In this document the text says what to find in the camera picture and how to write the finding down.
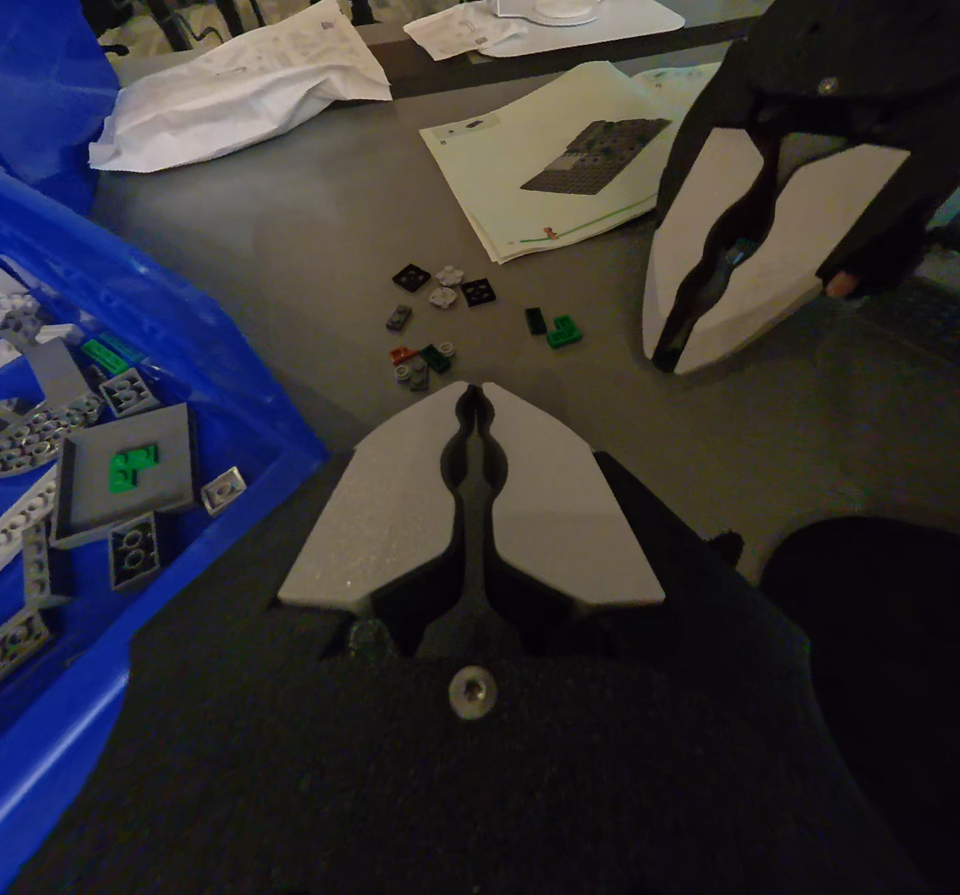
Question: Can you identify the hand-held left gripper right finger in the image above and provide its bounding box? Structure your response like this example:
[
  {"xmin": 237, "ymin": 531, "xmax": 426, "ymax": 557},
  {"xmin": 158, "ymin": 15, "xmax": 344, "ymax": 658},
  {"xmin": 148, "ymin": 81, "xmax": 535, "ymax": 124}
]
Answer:
[{"xmin": 480, "ymin": 382, "xmax": 667, "ymax": 607}]

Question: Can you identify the large grey square plate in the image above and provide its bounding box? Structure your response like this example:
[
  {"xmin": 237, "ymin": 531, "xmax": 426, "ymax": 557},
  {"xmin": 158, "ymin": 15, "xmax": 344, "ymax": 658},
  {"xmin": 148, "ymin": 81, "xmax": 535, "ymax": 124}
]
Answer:
[{"xmin": 51, "ymin": 403, "xmax": 200, "ymax": 551}]

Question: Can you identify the white stand base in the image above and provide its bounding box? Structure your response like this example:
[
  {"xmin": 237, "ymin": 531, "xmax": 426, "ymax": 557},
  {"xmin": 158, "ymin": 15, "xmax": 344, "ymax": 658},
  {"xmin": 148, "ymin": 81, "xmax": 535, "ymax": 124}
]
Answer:
[{"xmin": 480, "ymin": 0, "xmax": 686, "ymax": 58}]

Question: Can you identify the blue plastic bin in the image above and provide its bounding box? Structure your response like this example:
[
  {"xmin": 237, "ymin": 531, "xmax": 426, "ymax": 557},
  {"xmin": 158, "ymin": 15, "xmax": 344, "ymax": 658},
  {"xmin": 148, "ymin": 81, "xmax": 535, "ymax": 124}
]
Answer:
[
  {"xmin": 0, "ymin": 167, "xmax": 333, "ymax": 836},
  {"xmin": 0, "ymin": 0, "xmax": 121, "ymax": 215}
]

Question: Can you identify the pile of small toy bricks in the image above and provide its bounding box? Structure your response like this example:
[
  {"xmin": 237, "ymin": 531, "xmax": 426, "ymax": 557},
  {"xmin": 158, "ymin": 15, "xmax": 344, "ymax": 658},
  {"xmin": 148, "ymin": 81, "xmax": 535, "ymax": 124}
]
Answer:
[{"xmin": 386, "ymin": 263, "xmax": 586, "ymax": 395}]

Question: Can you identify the brick instruction booklet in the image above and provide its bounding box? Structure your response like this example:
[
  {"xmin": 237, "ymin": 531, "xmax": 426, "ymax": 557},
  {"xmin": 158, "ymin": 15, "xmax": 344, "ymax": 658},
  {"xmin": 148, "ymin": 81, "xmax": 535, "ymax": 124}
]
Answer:
[{"xmin": 420, "ymin": 61, "xmax": 725, "ymax": 265}]

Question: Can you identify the heap of grey toy bricks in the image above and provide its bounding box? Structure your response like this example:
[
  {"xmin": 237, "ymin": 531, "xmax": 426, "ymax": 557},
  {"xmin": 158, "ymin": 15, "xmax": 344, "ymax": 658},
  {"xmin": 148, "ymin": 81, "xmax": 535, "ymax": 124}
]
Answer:
[{"xmin": 0, "ymin": 265, "xmax": 249, "ymax": 679}]

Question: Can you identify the black desk divider strip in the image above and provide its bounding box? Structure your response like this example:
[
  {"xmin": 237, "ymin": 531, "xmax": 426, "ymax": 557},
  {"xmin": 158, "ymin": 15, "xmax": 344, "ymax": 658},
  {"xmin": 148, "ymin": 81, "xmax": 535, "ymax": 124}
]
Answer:
[{"xmin": 360, "ymin": 13, "xmax": 760, "ymax": 99}]

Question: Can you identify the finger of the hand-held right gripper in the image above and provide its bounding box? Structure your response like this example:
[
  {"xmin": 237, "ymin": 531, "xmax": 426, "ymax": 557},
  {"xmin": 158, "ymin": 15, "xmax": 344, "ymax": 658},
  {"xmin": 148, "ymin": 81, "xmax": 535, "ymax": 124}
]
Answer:
[
  {"xmin": 669, "ymin": 143, "xmax": 913, "ymax": 376},
  {"xmin": 642, "ymin": 126, "xmax": 774, "ymax": 375}
]

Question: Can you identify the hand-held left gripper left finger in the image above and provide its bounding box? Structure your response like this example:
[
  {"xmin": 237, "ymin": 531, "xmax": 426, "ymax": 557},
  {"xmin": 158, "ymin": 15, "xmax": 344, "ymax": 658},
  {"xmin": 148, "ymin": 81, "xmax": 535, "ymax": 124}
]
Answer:
[{"xmin": 277, "ymin": 381, "xmax": 481, "ymax": 607}]

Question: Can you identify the bright green angled brick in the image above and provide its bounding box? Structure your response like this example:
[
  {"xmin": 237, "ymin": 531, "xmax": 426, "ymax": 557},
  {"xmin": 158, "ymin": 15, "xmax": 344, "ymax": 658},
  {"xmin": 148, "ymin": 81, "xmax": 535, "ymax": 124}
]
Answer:
[{"xmin": 108, "ymin": 445, "xmax": 160, "ymax": 495}]

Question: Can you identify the grey desk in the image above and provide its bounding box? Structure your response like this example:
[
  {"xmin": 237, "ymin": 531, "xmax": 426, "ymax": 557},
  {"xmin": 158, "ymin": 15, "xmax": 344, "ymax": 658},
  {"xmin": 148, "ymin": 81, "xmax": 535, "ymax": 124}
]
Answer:
[{"xmin": 88, "ymin": 47, "xmax": 960, "ymax": 589}]

